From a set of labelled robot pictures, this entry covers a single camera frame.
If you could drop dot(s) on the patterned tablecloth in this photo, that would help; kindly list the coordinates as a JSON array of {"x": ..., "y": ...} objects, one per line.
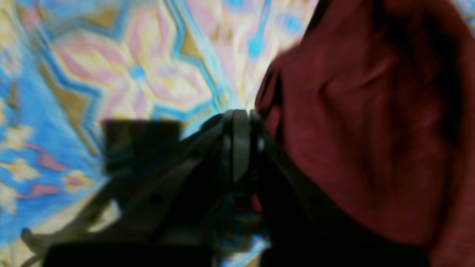
[{"x": 89, "y": 87}]

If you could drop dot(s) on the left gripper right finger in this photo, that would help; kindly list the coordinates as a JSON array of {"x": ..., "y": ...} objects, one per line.
[{"x": 306, "y": 227}]

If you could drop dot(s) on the dark red t-shirt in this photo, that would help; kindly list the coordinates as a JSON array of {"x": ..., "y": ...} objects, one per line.
[{"x": 376, "y": 106}]

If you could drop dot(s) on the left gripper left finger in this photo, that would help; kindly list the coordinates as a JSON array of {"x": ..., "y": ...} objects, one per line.
[{"x": 155, "y": 216}]

